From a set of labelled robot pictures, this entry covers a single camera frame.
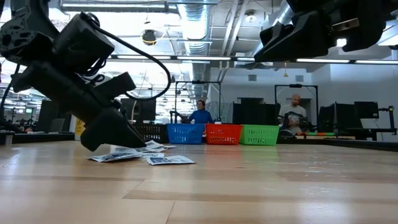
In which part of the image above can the black overhead camera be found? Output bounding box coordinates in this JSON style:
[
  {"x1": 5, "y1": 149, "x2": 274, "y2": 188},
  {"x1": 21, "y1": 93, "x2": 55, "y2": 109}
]
[{"x1": 142, "y1": 29, "x2": 157, "y2": 46}]

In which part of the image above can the silver ventilation duct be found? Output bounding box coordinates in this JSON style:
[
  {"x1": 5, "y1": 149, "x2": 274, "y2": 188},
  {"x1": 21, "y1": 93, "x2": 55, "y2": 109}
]
[{"x1": 176, "y1": 0, "x2": 213, "y2": 94}]

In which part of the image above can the silver slanted duct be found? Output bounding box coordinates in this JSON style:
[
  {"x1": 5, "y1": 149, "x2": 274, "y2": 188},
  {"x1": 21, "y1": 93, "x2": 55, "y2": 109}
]
[{"x1": 251, "y1": 0, "x2": 295, "y2": 57}]

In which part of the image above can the white wipes canister yellow stripe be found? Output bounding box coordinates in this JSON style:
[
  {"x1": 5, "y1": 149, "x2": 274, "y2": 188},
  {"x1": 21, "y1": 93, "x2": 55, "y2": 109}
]
[{"x1": 74, "y1": 118, "x2": 86, "y2": 141}]

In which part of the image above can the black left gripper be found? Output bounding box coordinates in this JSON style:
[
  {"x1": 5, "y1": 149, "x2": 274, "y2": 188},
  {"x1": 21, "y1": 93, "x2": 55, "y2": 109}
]
[{"x1": 11, "y1": 61, "x2": 147, "y2": 152}]

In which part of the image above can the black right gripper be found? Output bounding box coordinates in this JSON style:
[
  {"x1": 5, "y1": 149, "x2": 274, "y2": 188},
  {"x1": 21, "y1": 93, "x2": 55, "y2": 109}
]
[{"x1": 254, "y1": 11, "x2": 398, "y2": 63}]

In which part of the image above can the black aluminium table frame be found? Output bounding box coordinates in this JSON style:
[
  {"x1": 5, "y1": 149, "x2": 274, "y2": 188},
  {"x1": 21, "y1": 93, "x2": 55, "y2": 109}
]
[{"x1": 12, "y1": 133, "x2": 398, "y2": 152}]

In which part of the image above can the black computer monitor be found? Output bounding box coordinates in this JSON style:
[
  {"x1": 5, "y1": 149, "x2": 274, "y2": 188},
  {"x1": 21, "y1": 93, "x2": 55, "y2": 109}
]
[{"x1": 121, "y1": 98, "x2": 157, "y2": 123}]

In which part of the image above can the grey box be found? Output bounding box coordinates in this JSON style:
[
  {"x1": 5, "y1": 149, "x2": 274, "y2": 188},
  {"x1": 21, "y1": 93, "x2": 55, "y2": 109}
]
[{"x1": 0, "y1": 129, "x2": 16, "y2": 146}]

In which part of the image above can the black partition panel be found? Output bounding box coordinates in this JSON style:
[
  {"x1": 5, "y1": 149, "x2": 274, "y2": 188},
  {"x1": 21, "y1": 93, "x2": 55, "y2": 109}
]
[{"x1": 232, "y1": 97, "x2": 280, "y2": 125}]

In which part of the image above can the black background table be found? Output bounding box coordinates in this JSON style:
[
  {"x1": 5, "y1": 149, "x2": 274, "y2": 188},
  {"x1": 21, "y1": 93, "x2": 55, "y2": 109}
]
[{"x1": 323, "y1": 126, "x2": 398, "y2": 141}]

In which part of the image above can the ceiling light strip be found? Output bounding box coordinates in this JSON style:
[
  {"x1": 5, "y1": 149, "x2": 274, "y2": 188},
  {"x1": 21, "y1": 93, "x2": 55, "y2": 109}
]
[
  {"x1": 110, "y1": 55, "x2": 256, "y2": 62},
  {"x1": 295, "y1": 58, "x2": 398, "y2": 65}
]

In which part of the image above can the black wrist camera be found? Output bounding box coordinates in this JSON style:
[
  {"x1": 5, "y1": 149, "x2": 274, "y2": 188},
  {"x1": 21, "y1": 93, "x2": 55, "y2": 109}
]
[
  {"x1": 287, "y1": 0, "x2": 336, "y2": 12},
  {"x1": 93, "y1": 72, "x2": 137, "y2": 101}
]

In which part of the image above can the black left camera cable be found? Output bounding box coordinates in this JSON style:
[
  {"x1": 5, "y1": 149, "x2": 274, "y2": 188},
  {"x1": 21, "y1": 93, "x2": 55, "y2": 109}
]
[{"x1": 90, "y1": 17, "x2": 172, "y2": 102}]

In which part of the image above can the black cabinet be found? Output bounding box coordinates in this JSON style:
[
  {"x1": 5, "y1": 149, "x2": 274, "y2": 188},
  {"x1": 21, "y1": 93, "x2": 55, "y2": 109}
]
[{"x1": 37, "y1": 100, "x2": 75, "y2": 133}]

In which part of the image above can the red plastic bin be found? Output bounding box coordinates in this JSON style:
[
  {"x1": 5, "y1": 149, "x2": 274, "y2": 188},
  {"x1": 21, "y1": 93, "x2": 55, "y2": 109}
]
[{"x1": 204, "y1": 123, "x2": 243, "y2": 146}]

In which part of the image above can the black camera stand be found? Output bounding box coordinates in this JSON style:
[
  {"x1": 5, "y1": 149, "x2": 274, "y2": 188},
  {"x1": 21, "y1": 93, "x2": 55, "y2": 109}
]
[{"x1": 378, "y1": 105, "x2": 396, "y2": 135}]

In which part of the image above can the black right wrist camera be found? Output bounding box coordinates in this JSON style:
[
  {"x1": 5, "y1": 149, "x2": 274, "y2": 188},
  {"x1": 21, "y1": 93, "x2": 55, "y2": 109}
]
[{"x1": 287, "y1": 0, "x2": 336, "y2": 12}]

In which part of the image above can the grey chair back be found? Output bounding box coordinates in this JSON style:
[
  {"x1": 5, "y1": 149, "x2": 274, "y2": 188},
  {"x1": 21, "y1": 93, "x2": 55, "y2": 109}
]
[{"x1": 49, "y1": 118, "x2": 66, "y2": 133}]

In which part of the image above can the green plastic bin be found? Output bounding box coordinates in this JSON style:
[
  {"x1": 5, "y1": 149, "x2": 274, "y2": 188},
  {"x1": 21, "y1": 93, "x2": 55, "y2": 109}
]
[{"x1": 239, "y1": 124, "x2": 280, "y2": 146}]

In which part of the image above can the orange green striped bar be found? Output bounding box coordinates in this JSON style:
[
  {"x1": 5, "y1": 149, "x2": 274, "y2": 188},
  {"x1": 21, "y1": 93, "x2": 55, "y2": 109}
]
[{"x1": 297, "y1": 131, "x2": 335, "y2": 137}]

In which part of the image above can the person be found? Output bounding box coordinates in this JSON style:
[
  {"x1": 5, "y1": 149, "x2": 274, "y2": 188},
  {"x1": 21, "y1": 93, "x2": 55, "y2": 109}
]
[
  {"x1": 278, "y1": 93, "x2": 308, "y2": 135},
  {"x1": 188, "y1": 100, "x2": 215, "y2": 124}
]

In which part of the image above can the small black monitor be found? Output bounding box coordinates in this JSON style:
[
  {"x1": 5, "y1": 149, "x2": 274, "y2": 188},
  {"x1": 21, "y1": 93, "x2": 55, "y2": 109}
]
[{"x1": 354, "y1": 101, "x2": 379, "y2": 119}]

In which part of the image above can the blue plastic bin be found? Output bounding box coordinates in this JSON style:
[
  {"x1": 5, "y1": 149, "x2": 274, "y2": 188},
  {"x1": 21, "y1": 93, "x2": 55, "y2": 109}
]
[{"x1": 166, "y1": 123, "x2": 205, "y2": 145}]

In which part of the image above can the black plastic bin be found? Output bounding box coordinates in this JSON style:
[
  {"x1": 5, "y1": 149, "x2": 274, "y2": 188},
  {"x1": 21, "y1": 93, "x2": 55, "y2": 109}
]
[{"x1": 132, "y1": 123, "x2": 169, "y2": 144}]

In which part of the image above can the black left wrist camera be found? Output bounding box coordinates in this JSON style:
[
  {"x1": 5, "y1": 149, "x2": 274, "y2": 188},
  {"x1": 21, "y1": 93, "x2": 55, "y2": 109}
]
[{"x1": 93, "y1": 72, "x2": 137, "y2": 101}]

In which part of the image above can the black panel screen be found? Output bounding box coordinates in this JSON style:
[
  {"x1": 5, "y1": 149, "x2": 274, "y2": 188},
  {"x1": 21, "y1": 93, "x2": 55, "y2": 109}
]
[{"x1": 318, "y1": 102, "x2": 363, "y2": 138}]

